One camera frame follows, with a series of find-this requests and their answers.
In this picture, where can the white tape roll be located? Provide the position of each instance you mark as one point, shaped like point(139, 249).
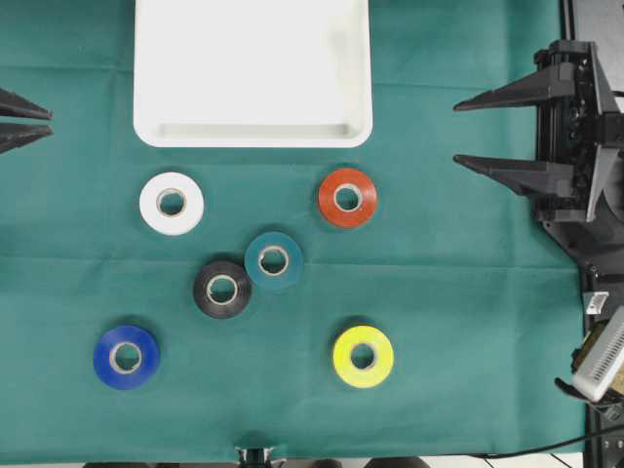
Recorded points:
point(171, 203)

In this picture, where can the teal tape roll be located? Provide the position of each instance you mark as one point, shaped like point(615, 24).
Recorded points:
point(274, 261)

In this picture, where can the yellow tape roll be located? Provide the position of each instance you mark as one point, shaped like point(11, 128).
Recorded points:
point(362, 357)

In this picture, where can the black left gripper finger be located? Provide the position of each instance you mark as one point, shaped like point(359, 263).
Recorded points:
point(13, 105)
point(14, 135)

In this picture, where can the black clamp table edge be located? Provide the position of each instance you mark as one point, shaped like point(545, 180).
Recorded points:
point(254, 457)

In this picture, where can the white plastic tray case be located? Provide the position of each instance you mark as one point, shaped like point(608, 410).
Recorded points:
point(253, 74)

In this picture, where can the black tape roll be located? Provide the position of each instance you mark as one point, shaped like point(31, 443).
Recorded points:
point(222, 289)

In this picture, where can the red tape roll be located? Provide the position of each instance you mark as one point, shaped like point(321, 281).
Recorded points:
point(347, 198)

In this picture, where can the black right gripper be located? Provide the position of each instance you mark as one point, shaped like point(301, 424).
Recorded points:
point(580, 147)

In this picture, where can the white perforated box device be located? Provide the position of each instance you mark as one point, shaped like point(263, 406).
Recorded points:
point(605, 358)

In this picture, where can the green table cloth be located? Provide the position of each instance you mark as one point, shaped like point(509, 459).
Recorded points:
point(480, 305)

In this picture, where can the blue tape roll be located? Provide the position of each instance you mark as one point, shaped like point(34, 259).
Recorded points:
point(126, 357)

